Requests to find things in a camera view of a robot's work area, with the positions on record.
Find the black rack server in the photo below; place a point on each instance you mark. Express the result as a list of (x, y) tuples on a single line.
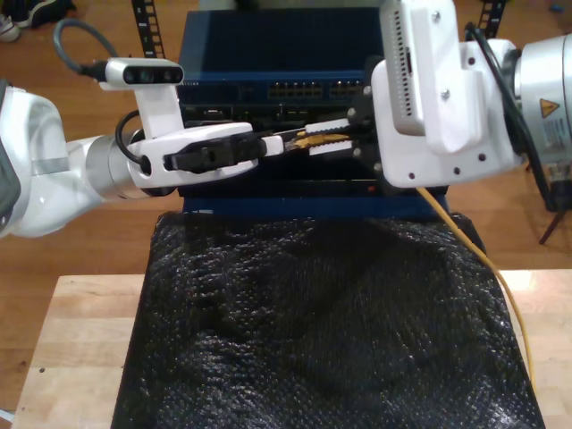
[(223, 114)]

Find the dark wooden chair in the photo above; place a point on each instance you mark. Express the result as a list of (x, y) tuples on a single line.
[(550, 228)]

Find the small blue object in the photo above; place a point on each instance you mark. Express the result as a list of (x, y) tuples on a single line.
[(556, 7)]

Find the black bubble wrap mat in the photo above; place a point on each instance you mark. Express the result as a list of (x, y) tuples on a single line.
[(313, 335)]

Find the white sneaker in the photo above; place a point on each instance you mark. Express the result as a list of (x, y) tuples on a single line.
[(8, 29)]

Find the blue network switch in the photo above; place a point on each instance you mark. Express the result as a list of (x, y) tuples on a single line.
[(277, 40)]

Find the black perforated rack post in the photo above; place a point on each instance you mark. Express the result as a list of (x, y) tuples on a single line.
[(489, 18), (149, 27)]

